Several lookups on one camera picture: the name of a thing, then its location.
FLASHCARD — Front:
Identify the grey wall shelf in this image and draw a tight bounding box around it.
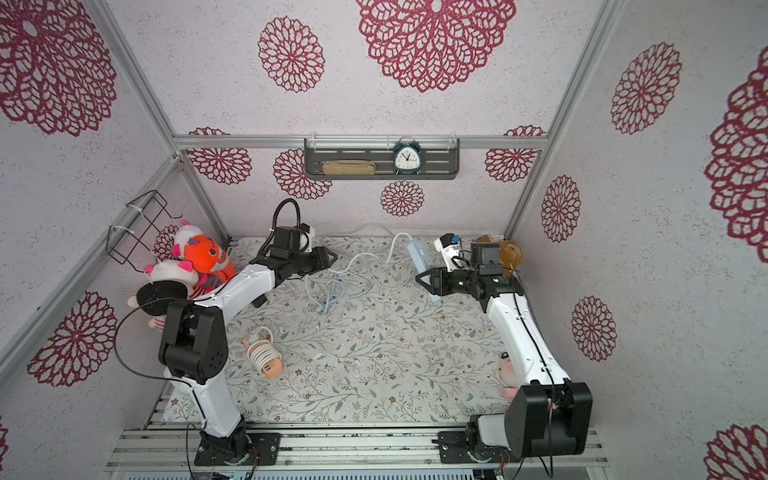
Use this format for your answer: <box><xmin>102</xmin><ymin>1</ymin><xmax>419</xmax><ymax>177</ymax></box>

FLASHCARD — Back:
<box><xmin>304</xmin><ymin>137</ymin><xmax>460</xmax><ymax>180</ymax></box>

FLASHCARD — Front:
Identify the floral table mat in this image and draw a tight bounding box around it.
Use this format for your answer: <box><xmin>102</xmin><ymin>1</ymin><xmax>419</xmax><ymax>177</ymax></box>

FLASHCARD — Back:
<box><xmin>223</xmin><ymin>237</ymin><xmax>508</xmax><ymax>424</ymax></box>

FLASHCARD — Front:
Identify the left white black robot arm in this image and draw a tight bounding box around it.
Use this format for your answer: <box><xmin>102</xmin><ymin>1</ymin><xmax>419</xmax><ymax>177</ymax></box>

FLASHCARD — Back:
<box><xmin>159</xmin><ymin>227</ymin><xmax>338</xmax><ymax>438</ymax></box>

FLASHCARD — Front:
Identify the tan pouch on shelf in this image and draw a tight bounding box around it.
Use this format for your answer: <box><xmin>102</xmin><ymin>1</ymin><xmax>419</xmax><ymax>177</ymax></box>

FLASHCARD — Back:
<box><xmin>322</xmin><ymin>160</ymin><xmax>376</xmax><ymax>177</ymax></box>

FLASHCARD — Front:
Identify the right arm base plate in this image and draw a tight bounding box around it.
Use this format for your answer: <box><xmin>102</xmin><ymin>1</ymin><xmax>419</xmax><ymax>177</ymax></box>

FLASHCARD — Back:
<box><xmin>432</xmin><ymin>430</ymin><xmax>515</xmax><ymax>465</ymax></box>

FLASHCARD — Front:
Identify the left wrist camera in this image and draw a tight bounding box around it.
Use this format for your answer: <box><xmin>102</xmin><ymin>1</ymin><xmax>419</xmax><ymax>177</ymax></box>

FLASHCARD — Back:
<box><xmin>299</xmin><ymin>223</ymin><xmax>315</xmax><ymax>252</ymax></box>

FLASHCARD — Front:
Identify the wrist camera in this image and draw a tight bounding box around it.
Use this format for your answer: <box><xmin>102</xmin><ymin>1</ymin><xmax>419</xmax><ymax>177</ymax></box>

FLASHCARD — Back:
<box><xmin>434</xmin><ymin>233</ymin><xmax>463</xmax><ymax>271</ymax></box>
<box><xmin>299</xmin><ymin>223</ymin><xmax>315</xmax><ymax>252</ymax></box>

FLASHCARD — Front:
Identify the teal alarm clock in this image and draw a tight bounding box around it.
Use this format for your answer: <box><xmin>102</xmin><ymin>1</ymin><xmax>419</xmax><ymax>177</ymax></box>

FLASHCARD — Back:
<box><xmin>393</xmin><ymin>141</ymin><xmax>424</xmax><ymax>175</ymax></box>

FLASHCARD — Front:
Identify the brown teddy bear plush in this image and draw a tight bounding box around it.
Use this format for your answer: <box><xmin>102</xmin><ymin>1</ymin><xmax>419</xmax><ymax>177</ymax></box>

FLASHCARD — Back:
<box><xmin>475</xmin><ymin>235</ymin><xmax>524</xmax><ymax>270</ymax></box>

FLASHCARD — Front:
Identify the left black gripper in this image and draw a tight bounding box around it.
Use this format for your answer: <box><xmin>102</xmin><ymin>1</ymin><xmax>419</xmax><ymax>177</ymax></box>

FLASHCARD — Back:
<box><xmin>290</xmin><ymin>245</ymin><xmax>339</xmax><ymax>277</ymax></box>

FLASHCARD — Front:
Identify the pink power strip white cord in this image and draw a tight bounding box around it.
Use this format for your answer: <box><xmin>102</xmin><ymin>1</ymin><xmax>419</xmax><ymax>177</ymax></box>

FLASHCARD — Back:
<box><xmin>242</xmin><ymin>326</ymin><xmax>286</xmax><ymax>381</ymax></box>

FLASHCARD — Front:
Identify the black faced striped plush doll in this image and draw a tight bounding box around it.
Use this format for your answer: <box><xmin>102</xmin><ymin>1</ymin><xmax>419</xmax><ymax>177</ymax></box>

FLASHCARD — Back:
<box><xmin>127</xmin><ymin>260</ymin><xmax>208</xmax><ymax>331</ymax></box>

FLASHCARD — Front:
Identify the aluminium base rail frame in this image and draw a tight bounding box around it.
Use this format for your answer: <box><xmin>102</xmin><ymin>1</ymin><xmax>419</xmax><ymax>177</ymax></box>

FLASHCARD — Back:
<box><xmin>100</xmin><ymin>424</ymin><xmax>614</xmax><ymax>479</ymax></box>

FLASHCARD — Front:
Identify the light blue power strip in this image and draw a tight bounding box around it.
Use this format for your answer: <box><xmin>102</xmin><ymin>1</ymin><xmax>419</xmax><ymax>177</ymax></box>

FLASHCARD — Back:
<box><xmin>302</xmin><ymin>232</ymin><xmax>442</xmax><ymax>316</ymax></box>

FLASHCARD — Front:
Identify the pink plush red dotted dress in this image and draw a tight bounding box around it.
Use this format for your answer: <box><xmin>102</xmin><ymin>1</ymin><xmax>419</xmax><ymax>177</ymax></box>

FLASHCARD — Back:
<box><xmin>500</xmin><ymin>352</ymin><xmax>519</xmax><ymax>400</ymax></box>

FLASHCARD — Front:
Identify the black wire wall basket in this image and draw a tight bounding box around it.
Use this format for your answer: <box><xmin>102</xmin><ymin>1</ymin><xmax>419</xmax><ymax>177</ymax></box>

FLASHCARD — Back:
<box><xmin>104</xmin><ymin>190</ymin><xmax>182</xmax><ymax>273</ymax></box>

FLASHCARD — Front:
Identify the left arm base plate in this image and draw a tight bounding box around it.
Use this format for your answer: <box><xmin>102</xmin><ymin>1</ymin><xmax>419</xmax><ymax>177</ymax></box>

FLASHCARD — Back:
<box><xmin>193</xmin><ymin>433</ymin><xmax>282</xmax><ymax>467</ymax></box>

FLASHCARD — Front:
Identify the orange fish plush toy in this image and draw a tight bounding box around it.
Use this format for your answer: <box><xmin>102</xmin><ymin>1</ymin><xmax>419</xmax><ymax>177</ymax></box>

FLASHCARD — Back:
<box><xmin>172</xmin><ymin>221</ymin><xmax>236</xmax><ymax>282</ymax></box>

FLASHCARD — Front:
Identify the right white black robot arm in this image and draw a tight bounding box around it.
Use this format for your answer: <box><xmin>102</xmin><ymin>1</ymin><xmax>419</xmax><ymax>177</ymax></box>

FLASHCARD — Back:
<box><xmin>415</xmin><ymin>233</ymin><xmax>593</xmax><ymax>463</ymax></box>

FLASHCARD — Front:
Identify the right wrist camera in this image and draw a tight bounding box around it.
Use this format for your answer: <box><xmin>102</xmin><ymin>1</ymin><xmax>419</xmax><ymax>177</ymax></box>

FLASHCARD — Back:
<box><xmin>434</xmin><ymin>233</ymin><xmax>463</xmax><ymax>271</ymax></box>

